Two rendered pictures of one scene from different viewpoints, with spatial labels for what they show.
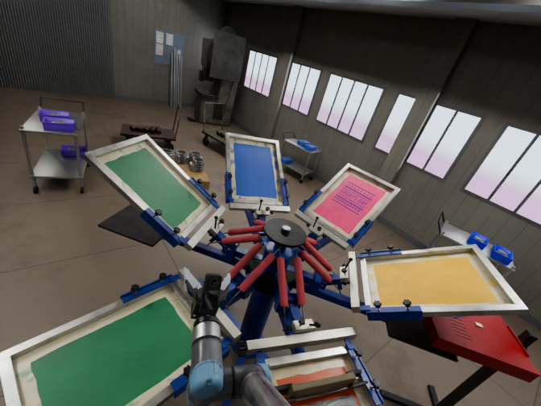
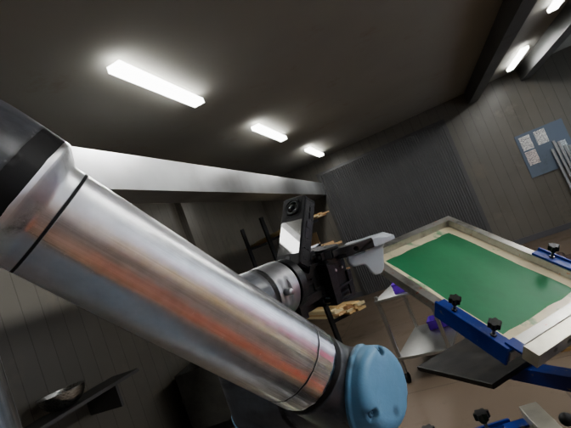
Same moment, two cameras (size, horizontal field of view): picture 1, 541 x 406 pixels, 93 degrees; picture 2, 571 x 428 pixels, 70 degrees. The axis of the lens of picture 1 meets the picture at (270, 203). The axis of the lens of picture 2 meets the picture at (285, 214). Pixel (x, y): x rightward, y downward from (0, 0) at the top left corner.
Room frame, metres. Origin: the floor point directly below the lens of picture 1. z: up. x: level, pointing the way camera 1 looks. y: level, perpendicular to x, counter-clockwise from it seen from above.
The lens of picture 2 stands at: (0.21, -0.44, 1.70)
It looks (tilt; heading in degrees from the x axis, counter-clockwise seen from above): 5 degrees up; 62
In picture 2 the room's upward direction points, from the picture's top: 21 degrees counter-clockwise
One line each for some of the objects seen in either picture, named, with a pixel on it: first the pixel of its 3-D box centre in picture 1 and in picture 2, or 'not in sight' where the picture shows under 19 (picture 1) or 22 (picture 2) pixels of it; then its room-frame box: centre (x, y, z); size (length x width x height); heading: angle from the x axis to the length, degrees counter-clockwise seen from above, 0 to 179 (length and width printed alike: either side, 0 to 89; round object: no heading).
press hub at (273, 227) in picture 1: (264, 292); not in sight; (1.50, -0.16, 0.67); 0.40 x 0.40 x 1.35
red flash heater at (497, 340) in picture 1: (468, 328); not in sight; (1.35, -1.57, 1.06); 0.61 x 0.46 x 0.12; 84
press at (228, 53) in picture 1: (214, 76); not in sight; (8.30, 2.66, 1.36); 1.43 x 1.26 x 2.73; 134
